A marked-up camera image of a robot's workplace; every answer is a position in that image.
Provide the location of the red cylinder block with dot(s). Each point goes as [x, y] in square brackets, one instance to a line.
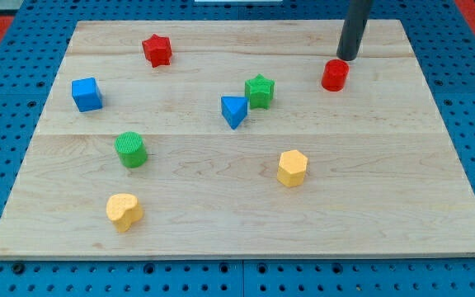
[334, 75]

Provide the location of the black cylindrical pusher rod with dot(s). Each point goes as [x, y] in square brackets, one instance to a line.
[353, 29]

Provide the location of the red star block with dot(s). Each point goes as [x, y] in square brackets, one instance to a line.
[157, 50]

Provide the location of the blue cube block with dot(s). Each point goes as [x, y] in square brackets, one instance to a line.
[86, 94]

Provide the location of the yellow hexagon block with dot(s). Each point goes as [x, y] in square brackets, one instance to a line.
[292, 168]

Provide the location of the yellow heart block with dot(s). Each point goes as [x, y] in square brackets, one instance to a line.
[123, 210]

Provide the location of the blue triangle block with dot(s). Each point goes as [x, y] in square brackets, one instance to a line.
[234, 110]

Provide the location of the green cylinder block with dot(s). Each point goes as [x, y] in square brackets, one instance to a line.
[130, 149]

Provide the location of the green star block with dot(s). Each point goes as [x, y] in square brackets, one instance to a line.
[259, 91]

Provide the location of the light wooden board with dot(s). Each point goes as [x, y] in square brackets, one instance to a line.
[383, 179]

